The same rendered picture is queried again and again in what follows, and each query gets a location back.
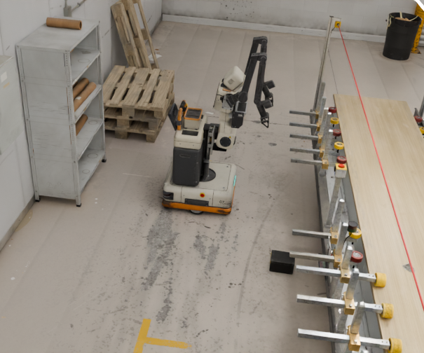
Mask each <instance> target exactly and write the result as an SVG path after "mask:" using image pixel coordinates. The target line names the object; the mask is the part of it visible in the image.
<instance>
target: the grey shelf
mask: <svg viewBox="0 0 424 353"><path fill-rule="evenodd" d="M54 18H61V19H68V20H81V22H82V28H81V30H80V29H67V28H59V27H47V25H46V23H45V24H43V25H42V26H40V27H39V28H38V29H37V30H35V31H34V32H32V33H31V34H30V35H29V36H27V37H26V38H25V39H23V40H22V41H21V42H19V43H18V44H16V51H17V57H18V68H19V73H20V84H21V90H22V100H23V106H24V112H25V122H26V128H27V138H28V144H29V154H30V160H31V166H32V177H33V182H34V193H35V202H40V200H41V198H39V195H44V196H50V197H56V198H66V199H73V200H76V206H77V207H81V193H82V192H83V189H84V186H85V185H86V183H87V182H88V180H89V179H90V178H91V176H92V175H93V173H94V171H95V170H96V168H97V166H98V165H99V163H100V161H101V159H102V162H106V161H107V159H106V151H105V134H104V102H103V85H102V52H101V36H100V20H91V19H84V18H71V17H63V16H56V15H55V16H54ZM96 27H97V34H96ZM73 49H74V50H73ZM72 50H73V52H72V53H70V52H71V51H72ZM70 54H71V60H70ZM97 57H98V64H97ZM64 63H65V66H64ZM98 70H99V79H98ZM82 78H87V79H88V80H89V83H90V82H93V83H95V84H96V88H95V89H94V90H93V92H92V93H91V94H90V95H89V96H88V98H87V99H86V100H85V101H84V102H83V103H82V105H80V107H79V108H78V109H77V110H76V111H75V112H74V98H73V89H72V85H73V84H75V82H76V81H78V82H79V81H80V80H81V79H82ZM99 92H100V93H99ZM67 98H68V103H67ZM68 106H69V112H68ZM82 114H85V115H87V117H88V119H87V121H86V123H85V124H84V126H83V127H82V128H81V130H80V132H79V133H78V135H77V136H76V126H75V124H76V122H77V121H78V119H79V118H80V117H81V116H82ZM100 115H101V118H100ZM69 126H70V129H69ZM101 131H102V139H101ZM70 133H71V138H70ZM33 149H34V152H33Z"/></svg>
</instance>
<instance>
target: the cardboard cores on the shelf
mask: <svg viewBox="0 0 424 353"><path fill-rule="evenodd" d="M95 88H96V84H95V83H93V82H90V83H89V80H88V79H87V78H82V79H81V80H80V81H79V82H78V81H76V82H75V84H73V85H72V89H73V98H74V112H75V111H76V110H77V109H78V108H79V107H80V105H82V103H83V102H84V101H85V100H86V99H87V98H88V96H89V95H90V94H91V93H92V92H93V90H94V89H95ZM87 119H88V117H87V115H85V114H82V116H81V117H80V118H79V119H78V121H77V122H76V124H75V126H76V136H77V135H78V133H79V132H80V130H81V128H82V127H83V126H84V124H85V123H86V121H87Z"/></svg>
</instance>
